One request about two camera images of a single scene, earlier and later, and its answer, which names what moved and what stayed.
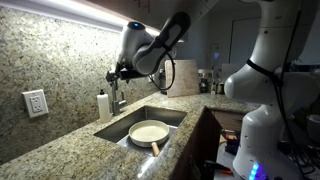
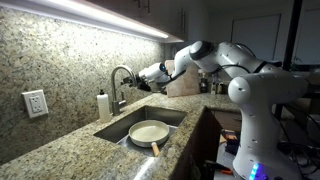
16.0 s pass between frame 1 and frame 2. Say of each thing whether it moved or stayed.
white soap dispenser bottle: stayed
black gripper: moved
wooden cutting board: stayed
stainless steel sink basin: stayed
